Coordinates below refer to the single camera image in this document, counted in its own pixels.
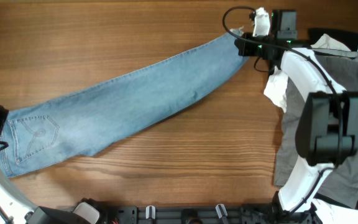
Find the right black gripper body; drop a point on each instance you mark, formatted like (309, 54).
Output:
(248, 47)

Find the light blue denim jeans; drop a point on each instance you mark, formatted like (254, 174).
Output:
(85, 122)

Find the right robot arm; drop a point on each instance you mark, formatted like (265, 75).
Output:
(327, 131)

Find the white cloth garment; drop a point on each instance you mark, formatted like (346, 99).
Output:
(277, 83)

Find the black cloth garment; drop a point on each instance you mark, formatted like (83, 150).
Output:
(336, 39)

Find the grey cloth garment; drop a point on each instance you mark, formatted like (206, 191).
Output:
(341, 185)

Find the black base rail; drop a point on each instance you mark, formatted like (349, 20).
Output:
(177, 215)

